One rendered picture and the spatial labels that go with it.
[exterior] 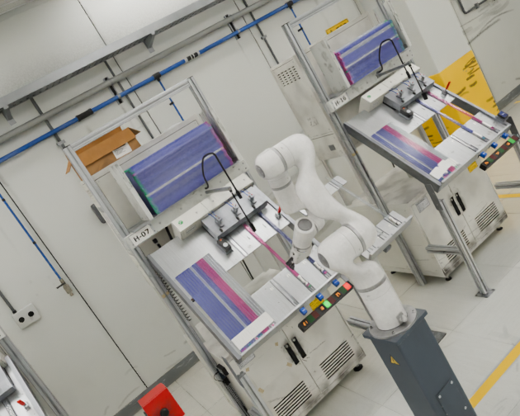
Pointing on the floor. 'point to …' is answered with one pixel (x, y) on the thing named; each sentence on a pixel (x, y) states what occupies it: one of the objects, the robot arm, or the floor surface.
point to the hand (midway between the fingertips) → (299, 261)
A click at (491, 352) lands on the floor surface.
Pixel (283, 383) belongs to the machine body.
